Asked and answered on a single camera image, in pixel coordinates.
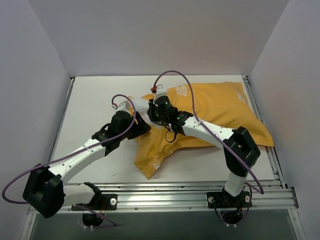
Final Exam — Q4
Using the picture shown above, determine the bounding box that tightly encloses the white pillow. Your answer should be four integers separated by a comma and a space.
131, 98, 150, 122

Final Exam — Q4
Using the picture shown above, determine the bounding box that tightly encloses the yellow pillowcase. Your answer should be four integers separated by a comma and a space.
134, 82, 262, 178

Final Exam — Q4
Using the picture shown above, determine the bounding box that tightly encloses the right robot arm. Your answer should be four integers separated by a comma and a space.
147, 96, 264, 207

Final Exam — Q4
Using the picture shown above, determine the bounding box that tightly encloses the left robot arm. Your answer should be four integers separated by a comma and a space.
22, 110, 151, 218

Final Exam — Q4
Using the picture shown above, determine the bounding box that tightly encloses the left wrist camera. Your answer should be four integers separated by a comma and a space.
111, 100, 131, 113

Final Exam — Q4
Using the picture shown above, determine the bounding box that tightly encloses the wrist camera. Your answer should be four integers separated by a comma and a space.
150, 84, 167, 98
111, 100, 131, 113

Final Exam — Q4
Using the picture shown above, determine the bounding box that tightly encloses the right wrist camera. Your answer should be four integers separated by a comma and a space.
150, 84, 167, 98

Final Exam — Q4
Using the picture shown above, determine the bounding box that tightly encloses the aluminium left side rail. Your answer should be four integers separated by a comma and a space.
46, 77, 76, 174

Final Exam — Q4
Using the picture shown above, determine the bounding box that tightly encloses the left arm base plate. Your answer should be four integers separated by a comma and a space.
71, 193, 118, 211

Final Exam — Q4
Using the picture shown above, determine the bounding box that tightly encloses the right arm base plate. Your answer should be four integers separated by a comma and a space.
206, 191, 252, 209

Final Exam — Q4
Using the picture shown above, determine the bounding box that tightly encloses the aluminium front rail frame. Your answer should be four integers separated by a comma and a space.
21, 177, 306, 240

